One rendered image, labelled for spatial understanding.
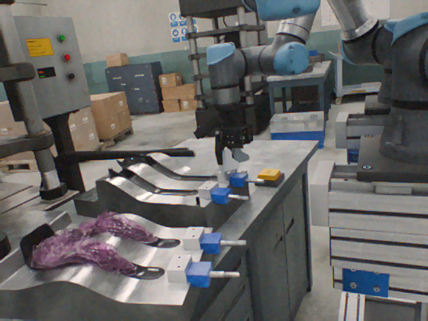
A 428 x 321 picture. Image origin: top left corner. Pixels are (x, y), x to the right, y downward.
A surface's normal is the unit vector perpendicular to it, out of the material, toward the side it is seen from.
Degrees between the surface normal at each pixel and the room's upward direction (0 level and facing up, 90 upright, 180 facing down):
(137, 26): 90
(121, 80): 90
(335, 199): 90
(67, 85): 90
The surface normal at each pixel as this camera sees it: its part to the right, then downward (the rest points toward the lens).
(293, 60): 0.43, 0.23
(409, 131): -0.80, -0.01
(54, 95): 0.87, 0.04
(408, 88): -0.88, 0.25
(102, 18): -0.33, 0.33
